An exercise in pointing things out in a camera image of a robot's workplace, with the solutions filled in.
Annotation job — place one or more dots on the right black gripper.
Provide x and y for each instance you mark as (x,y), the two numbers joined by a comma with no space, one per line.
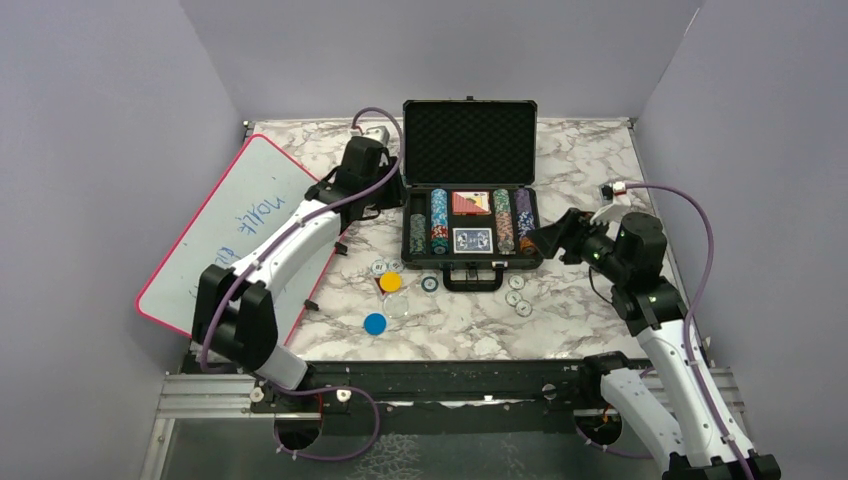
(567,232)

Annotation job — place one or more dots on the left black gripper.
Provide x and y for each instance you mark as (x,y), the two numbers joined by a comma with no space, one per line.
(395,196)

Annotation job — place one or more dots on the grey white poker chip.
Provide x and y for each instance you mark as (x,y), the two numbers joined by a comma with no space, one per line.
(516,282)

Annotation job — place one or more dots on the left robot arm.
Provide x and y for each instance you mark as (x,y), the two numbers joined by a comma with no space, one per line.
(238,313)

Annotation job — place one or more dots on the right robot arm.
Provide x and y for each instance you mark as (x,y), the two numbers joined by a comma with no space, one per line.
(694,436)

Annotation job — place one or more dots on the black poker set case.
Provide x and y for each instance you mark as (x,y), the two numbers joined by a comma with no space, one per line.
(468,145)

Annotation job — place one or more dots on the purple blue chip row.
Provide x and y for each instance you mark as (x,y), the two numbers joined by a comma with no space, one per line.
(525,221)

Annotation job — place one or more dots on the green orange chip row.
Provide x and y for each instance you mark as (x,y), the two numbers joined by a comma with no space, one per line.
(503,219)

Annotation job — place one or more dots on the blue red chip row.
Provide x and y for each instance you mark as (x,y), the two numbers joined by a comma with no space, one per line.
(439,221)

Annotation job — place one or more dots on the black board clip upper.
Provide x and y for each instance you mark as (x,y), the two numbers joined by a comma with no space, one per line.
(341,249)

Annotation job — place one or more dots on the dark green chip row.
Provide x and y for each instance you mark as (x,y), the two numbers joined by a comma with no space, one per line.
(418,234)

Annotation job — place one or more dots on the white chip marked ten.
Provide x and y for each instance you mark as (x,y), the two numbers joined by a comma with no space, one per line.
(379,267)

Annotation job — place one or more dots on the white chip beside ten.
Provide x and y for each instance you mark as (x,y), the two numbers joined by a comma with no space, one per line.
(395,265)

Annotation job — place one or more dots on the red card deck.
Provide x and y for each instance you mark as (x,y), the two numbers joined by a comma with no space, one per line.
(471,203)

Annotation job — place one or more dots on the blue card deck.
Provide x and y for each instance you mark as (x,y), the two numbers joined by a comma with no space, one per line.
(472,241)

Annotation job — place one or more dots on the white board red edge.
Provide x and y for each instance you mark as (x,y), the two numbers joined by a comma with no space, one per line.
(257,194)

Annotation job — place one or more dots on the red triangle card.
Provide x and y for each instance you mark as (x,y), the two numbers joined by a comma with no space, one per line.
(379,285)

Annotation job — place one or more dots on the yellow round dealer button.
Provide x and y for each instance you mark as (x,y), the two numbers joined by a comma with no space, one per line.
(392,281)

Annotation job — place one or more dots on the dark teal loose chip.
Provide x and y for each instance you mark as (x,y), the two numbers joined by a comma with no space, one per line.
(429,284)

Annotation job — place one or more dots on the blue round button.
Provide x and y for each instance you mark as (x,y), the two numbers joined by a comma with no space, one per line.
(375,323)

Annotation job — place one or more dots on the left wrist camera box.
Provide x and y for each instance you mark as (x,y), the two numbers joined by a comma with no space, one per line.
(377,133)

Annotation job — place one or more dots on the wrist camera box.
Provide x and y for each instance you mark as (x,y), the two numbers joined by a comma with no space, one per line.
(616,203)
(377,133)

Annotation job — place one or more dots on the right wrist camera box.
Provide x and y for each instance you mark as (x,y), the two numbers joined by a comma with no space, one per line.
(616,203)

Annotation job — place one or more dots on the black mounting rail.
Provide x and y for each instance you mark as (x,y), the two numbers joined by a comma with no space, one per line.
(445,397)

